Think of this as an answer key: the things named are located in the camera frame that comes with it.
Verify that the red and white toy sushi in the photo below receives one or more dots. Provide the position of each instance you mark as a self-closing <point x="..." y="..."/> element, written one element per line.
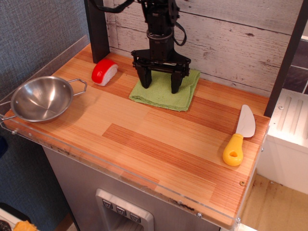
<point x="104" y="71"/>

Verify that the yellow object at bottom left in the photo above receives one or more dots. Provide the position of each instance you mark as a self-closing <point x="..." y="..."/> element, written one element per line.
<point x="24" y="226"/>

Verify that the stainless steel bowl with handles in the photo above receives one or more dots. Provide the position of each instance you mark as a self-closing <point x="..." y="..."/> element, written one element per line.
<point x="44" y="98"/>

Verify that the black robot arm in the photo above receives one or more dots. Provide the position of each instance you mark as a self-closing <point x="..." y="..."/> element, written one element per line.
<point x="161" y="17"/>

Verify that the dark shelf post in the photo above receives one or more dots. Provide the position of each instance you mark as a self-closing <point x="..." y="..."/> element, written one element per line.
<point x="97" y="31"/>
<point x="288" y="58"/>

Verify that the green towel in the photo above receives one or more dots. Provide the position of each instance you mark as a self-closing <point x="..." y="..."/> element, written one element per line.
<point x="159" y="92"/>

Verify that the silver dispenser panel with buttons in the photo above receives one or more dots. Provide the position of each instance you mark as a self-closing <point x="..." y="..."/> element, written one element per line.
<point x="124" y="211"/>

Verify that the dark left shelf post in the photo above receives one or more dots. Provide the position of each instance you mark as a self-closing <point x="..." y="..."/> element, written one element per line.
<point x="97" y="31"/>

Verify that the dark right shelf post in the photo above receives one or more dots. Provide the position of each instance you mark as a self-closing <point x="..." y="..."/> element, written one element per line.
<point x="288" y="58"/>

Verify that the clear acrylic table edge guard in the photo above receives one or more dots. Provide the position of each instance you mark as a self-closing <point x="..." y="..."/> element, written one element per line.
<point x="175" y="156"/>

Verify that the toy knife with yellow handle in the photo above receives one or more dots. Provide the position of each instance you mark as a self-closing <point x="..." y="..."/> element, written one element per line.
<point x="233" y="152"/>

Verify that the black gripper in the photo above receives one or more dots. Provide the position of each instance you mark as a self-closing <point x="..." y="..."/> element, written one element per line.
<point x="161" y="56"/>

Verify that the grey toy fridge cabinet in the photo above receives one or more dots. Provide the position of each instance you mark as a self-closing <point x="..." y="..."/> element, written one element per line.
<point x="80" y="182"/>

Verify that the white toy sink unit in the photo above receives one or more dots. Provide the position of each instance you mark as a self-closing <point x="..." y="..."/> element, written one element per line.
<point x="284" y="155"/>

